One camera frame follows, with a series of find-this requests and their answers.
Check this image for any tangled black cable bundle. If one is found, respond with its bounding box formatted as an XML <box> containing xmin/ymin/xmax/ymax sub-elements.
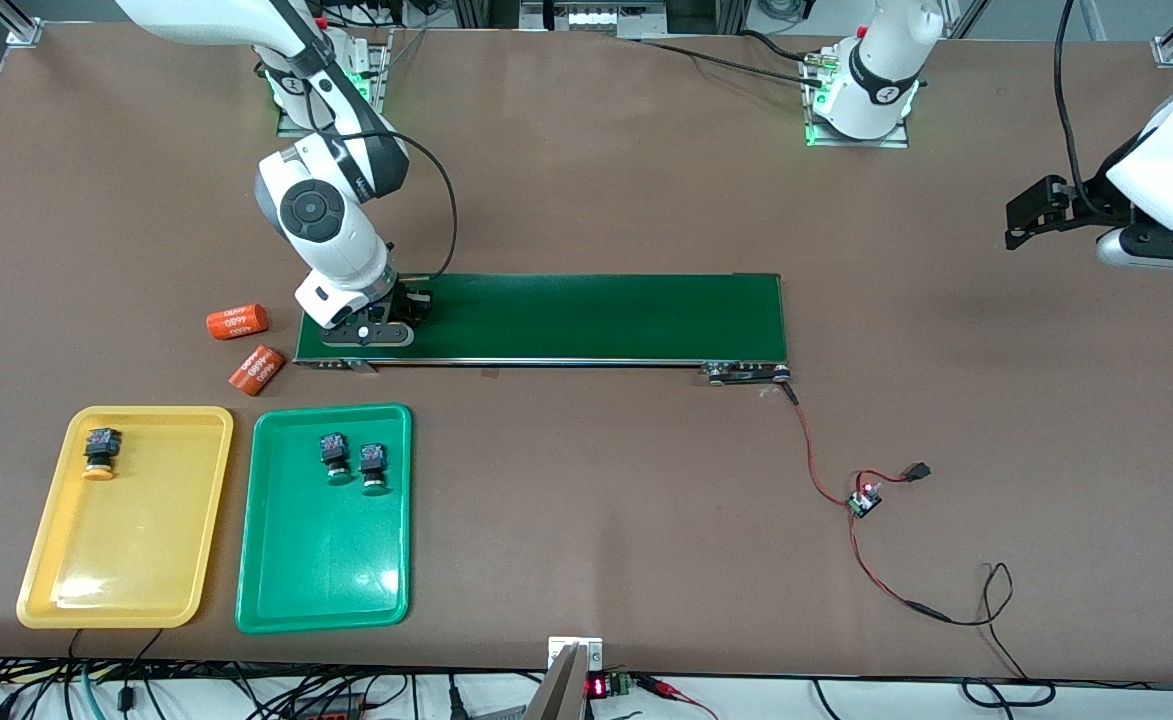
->
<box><xmin>0</xmin><ymin>630</ymin><xmax>547</xmax><ymax>720</ymax></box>

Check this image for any red black power strip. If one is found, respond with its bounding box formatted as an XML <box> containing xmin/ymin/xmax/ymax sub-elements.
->
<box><xmin>291</xmin><ymin>700</ymin><xmax>387</xmax><ymax>720</ymax></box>

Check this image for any black looped floor cable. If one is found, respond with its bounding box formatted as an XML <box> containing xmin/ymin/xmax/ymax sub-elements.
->
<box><xmin>961</xmin><ymin>678</ymin><xmax>1057</xmax><ymax>709</ymax></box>

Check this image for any thin black power cable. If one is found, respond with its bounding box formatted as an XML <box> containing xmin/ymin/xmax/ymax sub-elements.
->
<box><xmin>904</xmin><ymin>562</ymin><xmax>1032</xmax><ymax>683</ymax></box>

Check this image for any silver box with lights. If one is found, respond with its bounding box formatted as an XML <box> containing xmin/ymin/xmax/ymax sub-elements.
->
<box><xmin>521</xmin><ymin>0</ymin><xmax>669</xmax><ymax>41</ymax></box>

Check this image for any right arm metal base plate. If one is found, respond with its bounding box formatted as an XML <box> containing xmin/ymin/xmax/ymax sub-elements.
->
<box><xmin>276</xmin><ymin>28</ymin><xmax>394</xmax><ymax>139</ymax></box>

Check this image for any red alligator clip lead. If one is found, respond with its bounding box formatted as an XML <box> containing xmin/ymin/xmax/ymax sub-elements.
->
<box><xmin>634</xmin><ymin>675</ymin><xmax>722</xmax><ymax>720</ymax></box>

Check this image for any yellow plastic tray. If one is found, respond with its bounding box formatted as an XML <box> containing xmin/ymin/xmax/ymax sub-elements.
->
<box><xmin>15</xmin><ymin>405</ymin><xmax>235</xmax><ymax>630</ymax></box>

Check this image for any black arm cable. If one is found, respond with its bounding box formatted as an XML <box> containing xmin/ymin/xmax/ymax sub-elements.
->
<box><xmin>1053</xmin><ymin>0</ymin><xmax>1094</xmax><ymax>201</ymax></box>
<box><xmin>306</xmin><ymin>60</ymin><xmax>459</xmax><ymax>281</ymax></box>

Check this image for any green conveyor belt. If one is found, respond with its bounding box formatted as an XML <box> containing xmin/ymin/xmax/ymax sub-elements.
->
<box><xmin>293</xmin><ymin>270</ymin><xmax>793</xmax><ymax>388</ymax></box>

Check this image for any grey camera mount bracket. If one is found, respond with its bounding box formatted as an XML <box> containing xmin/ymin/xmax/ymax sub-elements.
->
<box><xmin>524</xmin><ymin>636</ymin><xmax>607</xmax><ymax>720</ymax></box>

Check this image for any orange cylinder white 4680 print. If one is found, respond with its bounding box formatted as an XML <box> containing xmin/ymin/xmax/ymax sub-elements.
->
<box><xmin>206</xmin><ymin>304</ymin><xmax>269</xmax><ymax>342</ymax></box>
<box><xmin>229</xmin><ymin>344</ymin><xmax>289</xmax><ymax>396</ymax></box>

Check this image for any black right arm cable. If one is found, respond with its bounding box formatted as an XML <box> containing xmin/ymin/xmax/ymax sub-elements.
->
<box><xmin>306</xmin><ymin>60</ymin><xmax>459</xmax><ymax>281</ymax></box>

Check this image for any black cable on table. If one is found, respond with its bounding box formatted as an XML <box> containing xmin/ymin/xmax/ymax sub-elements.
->
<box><xmin>636</xmin><ymin>30</ymin><xmax>827</xmax><ymax>91</ymax></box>

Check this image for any green plastic tray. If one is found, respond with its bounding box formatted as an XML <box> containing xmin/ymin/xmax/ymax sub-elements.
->
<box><xmin>234</xmin><ymin>402</ymin><xmax>414</xmax><ymax>635</ymax></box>

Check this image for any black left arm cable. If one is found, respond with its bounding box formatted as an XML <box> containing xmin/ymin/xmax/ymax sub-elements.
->
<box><xmin>1053</xmin><ymin>0</ymin><xmax>1094</xmax><ymax>201</ymax></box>

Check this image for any yellow push button switch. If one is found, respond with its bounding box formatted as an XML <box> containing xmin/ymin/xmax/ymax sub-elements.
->
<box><xmin>81</xmin><ymin>427</ymin><xmax>123</xmax><ymax>483</ymax></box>

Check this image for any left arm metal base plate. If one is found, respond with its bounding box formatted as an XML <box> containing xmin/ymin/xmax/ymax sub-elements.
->
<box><xmin>804</xmin><ymin>50</ymin><xmax>912</xmax><ymax>150</ymax></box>

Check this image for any red black motor wire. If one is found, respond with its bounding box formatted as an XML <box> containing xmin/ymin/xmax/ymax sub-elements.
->
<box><xmin>784</xmin><ymin>382</ymin><xmax>935</xmax><ymax>607</ymax></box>

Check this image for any green push button switch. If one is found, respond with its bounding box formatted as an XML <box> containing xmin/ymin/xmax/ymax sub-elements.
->
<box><xmin>358</xmin><ymin>442</ymin><xmax>393</xmax><ymax>497</ymax></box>
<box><xmin>319</xmin><ymin>431</ymin><xmax>357</xmax><ymax>487</ymax></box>

